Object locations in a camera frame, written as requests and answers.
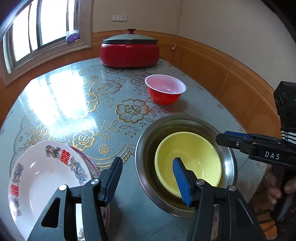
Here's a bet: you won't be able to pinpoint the purple floral rimmed plate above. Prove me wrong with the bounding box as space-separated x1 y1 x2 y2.
73 148 110 240

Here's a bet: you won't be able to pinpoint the yellow plastic bowl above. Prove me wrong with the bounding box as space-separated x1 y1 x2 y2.
154 132 222 198

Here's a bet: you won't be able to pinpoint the stainless steel basin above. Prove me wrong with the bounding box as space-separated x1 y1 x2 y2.
135 115 237 218

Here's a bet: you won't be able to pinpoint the white plate red characters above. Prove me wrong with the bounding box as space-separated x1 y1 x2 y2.
8 141 92 240

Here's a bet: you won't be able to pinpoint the right hand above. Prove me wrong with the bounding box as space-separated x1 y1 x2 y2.
265 165 296 205

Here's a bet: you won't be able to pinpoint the floral plastic tablecloth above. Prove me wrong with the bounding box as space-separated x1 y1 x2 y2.
0 58 269 241

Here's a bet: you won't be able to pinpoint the red plastic bowl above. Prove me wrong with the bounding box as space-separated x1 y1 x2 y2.
144 74 187 105

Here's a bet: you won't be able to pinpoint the red electric cooking pot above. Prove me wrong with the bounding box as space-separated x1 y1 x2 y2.
99 44 159 68

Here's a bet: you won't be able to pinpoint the grey pot lid red knob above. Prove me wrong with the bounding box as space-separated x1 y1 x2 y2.
102 29 158 44

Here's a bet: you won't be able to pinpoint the purple cloth on sill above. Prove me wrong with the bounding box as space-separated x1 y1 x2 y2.
66 30 80 43

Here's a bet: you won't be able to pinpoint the white power cord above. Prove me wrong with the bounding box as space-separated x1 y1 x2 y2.
171 0 183 51

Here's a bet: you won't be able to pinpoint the window with metal frame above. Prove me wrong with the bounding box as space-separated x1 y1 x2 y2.
1 1 93 86

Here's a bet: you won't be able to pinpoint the white wall socket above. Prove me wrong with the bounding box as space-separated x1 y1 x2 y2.
111 14 127 22

